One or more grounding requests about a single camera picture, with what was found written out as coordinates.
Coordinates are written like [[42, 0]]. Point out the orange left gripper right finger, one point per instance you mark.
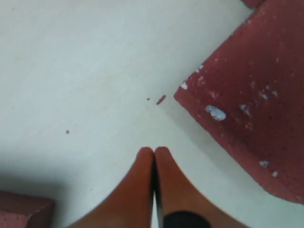
[[180, 204]]

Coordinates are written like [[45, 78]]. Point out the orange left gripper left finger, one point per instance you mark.
[[130, 204]]

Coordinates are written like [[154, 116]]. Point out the red brick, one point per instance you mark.
[[249, 95], [24, 211]]

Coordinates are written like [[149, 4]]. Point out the red brick flake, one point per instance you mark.
[[161, 99]]

